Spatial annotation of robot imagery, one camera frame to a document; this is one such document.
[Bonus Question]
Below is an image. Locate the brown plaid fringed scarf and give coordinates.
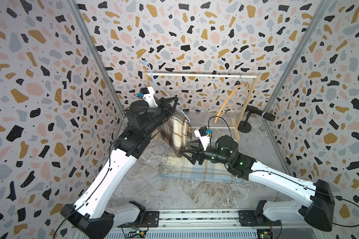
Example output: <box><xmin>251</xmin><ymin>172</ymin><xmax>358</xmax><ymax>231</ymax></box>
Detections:
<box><xmin>161</xmin><ymin>111</ymin><xmax>192</xmax><ymax>157</ymax></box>

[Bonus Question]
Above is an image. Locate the green circuit board right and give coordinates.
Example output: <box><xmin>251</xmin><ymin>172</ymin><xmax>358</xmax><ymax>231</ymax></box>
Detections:
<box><xmin>257</xmin><ymin>230</ymin><xmax>273</xmax><ymax>239</ymax></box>

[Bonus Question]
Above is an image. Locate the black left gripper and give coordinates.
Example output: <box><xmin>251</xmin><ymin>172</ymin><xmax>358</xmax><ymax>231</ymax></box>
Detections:
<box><xmin>143</xmin><ymin>96</ymin><xmax>178</xmax><ymax>139</ymax></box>

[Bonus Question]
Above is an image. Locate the wooden clothes rack frame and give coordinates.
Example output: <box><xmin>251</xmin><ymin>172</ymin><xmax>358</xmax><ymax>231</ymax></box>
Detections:
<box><xmin>144</xmin><ymin>71</ymin><xmax>260</xmax><ymax>141</ymax></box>

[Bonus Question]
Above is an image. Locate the light blue wire hanger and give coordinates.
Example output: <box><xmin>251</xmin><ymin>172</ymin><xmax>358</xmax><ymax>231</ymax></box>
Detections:
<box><xmin>144</xmin><ymin>58</ymin><xmax>191</xmax><ymax>123</ymax></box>

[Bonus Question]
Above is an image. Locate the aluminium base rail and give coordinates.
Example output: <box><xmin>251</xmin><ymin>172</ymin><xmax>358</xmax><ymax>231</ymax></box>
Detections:
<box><xmin>107</xmin><ymin>207</ymin><xmax>327</xmax><ymax>239</ymax></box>

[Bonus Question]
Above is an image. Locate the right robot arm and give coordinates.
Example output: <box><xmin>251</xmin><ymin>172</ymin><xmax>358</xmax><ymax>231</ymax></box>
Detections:
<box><xmin>180</xmin><ymin>135</ymin><xmax>335</xmax><ymax>232</ymax></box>

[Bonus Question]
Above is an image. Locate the aluminium corner post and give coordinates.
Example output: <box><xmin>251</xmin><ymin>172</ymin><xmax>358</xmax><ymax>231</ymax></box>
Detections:
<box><xmin>264</xmin><ymin>0</ymin><xmax>330</xmax><ymax>111</ymax></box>
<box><xmin>65</xmin><ymin>0</ymin><xmax>125</xmax><ymax>118</ymax></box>

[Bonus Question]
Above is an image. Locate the blue plaid scarf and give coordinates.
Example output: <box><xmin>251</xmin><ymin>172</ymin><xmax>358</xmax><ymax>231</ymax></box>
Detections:
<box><xmin>161</xmin><ymin>154</ymin><xmax>247</xmax><ymax>184</ymax></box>

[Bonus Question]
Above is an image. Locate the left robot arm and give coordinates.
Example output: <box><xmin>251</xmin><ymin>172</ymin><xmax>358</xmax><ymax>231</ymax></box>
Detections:
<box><xmin>60</xmin><ymin>97</ymin><xmax>178</xmax><ymax>239</ymax></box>

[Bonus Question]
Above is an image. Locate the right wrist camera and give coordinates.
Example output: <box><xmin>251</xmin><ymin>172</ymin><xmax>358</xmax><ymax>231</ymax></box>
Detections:
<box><xmin>194</xmin><ymin>126</ymin><xmax>211</xmax><ymax>151</ymax></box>

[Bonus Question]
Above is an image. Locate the aluminium corner post right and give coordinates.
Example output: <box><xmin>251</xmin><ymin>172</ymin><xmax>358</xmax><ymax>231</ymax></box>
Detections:
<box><xmin>264</xmin><ymin>0</ymin><xmax>330</xmax><ymax>111</ymax></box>

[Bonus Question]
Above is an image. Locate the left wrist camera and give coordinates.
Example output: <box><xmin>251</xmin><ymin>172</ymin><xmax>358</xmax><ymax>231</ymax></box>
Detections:
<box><xmin>137</xmin><ymin>87</ymin><xmax>158</xmax><ymax>108</ymax></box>

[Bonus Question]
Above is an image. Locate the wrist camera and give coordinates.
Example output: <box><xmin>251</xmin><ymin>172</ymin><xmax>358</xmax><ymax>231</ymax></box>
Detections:
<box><xmin>194</xmin><ymin>126</ymin><xmax>211</xmax><ymax>151</ymax></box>
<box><xmin>137</xmin><ymin>87</ymin><xmax>158</xmax><ymax>108</ymax></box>

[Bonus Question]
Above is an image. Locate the green circuit board left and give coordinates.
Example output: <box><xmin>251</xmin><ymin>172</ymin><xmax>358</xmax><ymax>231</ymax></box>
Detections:
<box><xmin>127</xmin><ymin>227</ymin><xmax>147</xmax><ymax>239</ymax></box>

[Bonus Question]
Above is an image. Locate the black microphone on stand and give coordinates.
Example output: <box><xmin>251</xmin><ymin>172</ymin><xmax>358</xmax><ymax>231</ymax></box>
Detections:
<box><xmin>237</xmin><ymin>104</ymin><xmax>276</xmax><ymax>134</ymax></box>

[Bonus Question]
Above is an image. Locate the orange plastic hanger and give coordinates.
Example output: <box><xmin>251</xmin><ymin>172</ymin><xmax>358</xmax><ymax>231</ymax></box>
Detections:
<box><xmin>213</xmin><ymin>82</ymin><xmax>250</xmax><ymax>123</ymax></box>

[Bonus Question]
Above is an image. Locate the aluminium corner post left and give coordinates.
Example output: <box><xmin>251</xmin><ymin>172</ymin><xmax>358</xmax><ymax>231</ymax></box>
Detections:
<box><xmin>65</xmin><ymin>0</ymin><xmax>125</xmax><ymax>118</ymax></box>

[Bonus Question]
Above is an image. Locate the green circuit board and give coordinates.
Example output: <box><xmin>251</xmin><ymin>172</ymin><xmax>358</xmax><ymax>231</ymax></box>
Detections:
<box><xmin>257</xmin><ymin>230</ymin><xmax>273</xmax><ymax>239</ymax></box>
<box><xmin>127</xmin><ymin>227</ymin><xmax>147</xmax><ymax>239</ymax></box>

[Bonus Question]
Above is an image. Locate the white top rack rod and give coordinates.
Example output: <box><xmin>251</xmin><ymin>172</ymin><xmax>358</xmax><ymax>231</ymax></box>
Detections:
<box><xmin>153</xmin><ymin>73</ymin><xmax>257</xmax><ymax>79</ymax></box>

